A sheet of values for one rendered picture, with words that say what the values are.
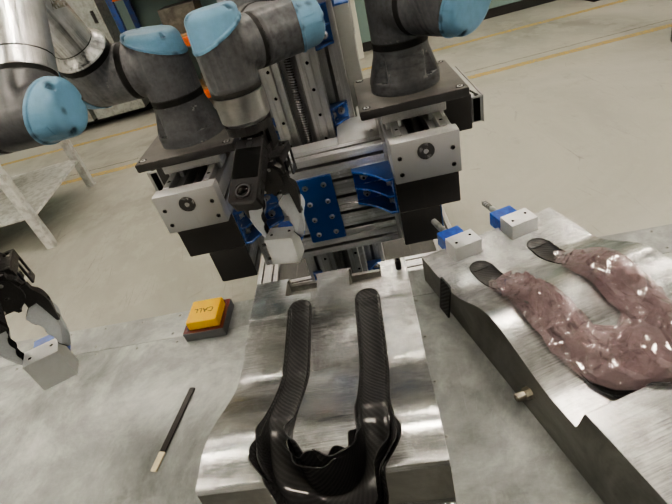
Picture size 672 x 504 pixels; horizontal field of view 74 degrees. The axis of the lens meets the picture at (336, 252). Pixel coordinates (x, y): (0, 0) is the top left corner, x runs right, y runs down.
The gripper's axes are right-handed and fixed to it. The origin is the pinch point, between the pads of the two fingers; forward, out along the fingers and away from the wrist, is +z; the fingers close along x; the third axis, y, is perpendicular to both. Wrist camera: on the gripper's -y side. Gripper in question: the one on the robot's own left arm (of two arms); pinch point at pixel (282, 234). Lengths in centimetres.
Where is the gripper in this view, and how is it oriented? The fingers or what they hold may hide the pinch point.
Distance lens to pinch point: 78.4
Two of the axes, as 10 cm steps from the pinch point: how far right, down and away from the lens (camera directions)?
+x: -9.6, 0.8, 2.6
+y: 1.6, -6.2, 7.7
